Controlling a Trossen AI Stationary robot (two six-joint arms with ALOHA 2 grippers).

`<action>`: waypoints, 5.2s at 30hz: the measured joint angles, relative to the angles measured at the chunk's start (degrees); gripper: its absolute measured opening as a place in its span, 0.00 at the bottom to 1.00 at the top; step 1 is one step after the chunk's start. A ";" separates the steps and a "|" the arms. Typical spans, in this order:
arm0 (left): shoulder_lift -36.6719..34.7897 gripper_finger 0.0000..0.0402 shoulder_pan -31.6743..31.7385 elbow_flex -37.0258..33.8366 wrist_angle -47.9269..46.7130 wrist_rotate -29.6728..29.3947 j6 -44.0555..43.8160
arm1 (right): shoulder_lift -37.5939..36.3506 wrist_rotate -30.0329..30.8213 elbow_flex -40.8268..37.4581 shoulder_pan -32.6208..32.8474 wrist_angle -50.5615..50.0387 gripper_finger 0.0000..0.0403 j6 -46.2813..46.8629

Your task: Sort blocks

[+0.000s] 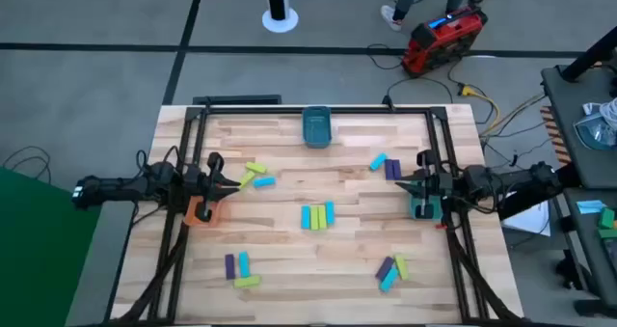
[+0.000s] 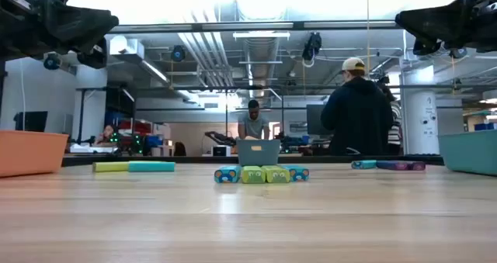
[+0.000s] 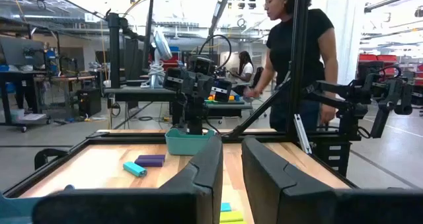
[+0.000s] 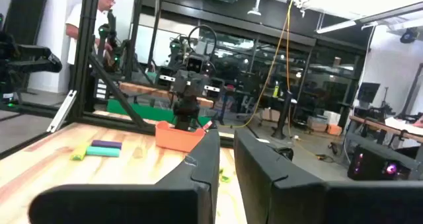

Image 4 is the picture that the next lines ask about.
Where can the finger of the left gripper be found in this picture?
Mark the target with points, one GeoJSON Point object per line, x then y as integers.
{"type": "Point", "coordinates": [182, 85]}
{"type": "Point", "coordinates": [198, 88]}

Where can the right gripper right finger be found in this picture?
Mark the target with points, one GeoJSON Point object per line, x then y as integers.
{"type": "Point", "coordinates": [281, 201]}

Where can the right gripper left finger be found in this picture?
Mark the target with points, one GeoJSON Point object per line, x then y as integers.
{"type": "Point", "coordinates": [185, 204]}

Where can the purple block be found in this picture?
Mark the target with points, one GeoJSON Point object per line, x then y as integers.
{"type": "Point", "coordinates": [106, 144]}

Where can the teal mouse-face block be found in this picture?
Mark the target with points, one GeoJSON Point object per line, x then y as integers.
{"type": "Point", "coordinates": [102, 151]}

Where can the yellow-green marker pen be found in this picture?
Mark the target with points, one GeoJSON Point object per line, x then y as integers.
{"type": "Point", "coordinates": [79, 153]}

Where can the neighbour station robot arm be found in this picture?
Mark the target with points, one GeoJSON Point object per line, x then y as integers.
{"type": "Point", "coordinates": [33, 62]}
{"type": "Point", "coordinates": [175, 52]}
{"type": "Point", "coordinates": [104, 35]}

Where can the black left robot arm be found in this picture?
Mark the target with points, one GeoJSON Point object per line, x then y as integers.
{"type": "Point", "coordinates": [186, 111]}

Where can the wooden workbench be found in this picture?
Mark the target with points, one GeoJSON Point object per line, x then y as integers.
{"type": "Point", "coordinates": [142, 89]}
{"type": "Point", "coordinates": [373, 125]}

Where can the green board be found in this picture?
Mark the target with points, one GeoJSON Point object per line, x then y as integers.
{"type": "Point", "coordinates": [138, 111]}

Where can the orange plastic bin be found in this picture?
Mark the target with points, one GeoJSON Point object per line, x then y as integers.
{"type": "Point", "coordinates": [172, 138]}

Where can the cardboard box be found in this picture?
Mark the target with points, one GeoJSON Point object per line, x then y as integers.
{"type": "Point", "coordinates": [271, 115]}
{"type": "Point", "coordinates": [317, 125]}

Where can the yellow-green bottle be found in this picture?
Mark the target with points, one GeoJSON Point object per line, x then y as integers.
{"type": "Point", "coordinates": [276, 91]}

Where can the black floor stand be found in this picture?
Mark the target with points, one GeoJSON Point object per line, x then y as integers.
{"type": "Point", "coordinates": [284, 115]}

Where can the orange box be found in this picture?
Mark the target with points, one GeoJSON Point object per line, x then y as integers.
{"type": "Point", "coordinates": [334, 129]}

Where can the white pendant ceiling fixture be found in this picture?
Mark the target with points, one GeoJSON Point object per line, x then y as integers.
{"type": "Point", "coordinates": [254, 12]}

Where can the black computer pink lights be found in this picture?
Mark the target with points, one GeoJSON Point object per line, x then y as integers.
{"type": "Point", "coordinates": [373, 164]}

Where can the person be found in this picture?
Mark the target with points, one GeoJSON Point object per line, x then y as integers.
{"type": "Point", "coordinates": [74, 25]}

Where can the silver aluminium bar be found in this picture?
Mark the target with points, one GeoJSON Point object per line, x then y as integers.
{"type": "Point", "coordinates": [61, 113]}

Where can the small black monitor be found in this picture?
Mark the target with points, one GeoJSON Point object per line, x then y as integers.
{"type": "Point", "coordinates": [368, 92]}

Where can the ceiling tube light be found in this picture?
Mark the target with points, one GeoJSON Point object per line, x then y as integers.
{"type": "Point", "coordinates": [335, 26]}

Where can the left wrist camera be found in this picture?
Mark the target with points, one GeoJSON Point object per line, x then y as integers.
{"type": "Point", "coordinates": [195, 63]}

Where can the neighbour station black frame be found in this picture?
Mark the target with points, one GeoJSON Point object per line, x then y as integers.
{"type": "Point", "coordinates": [133, 35]}

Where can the black aluminium frame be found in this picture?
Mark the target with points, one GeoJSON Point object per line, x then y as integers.
{"type": "Point", "coordinates": [86, 52]}

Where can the black wall panel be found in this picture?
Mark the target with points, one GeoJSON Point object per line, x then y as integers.
{"type": "Point", "coordinates": [24, 16]}

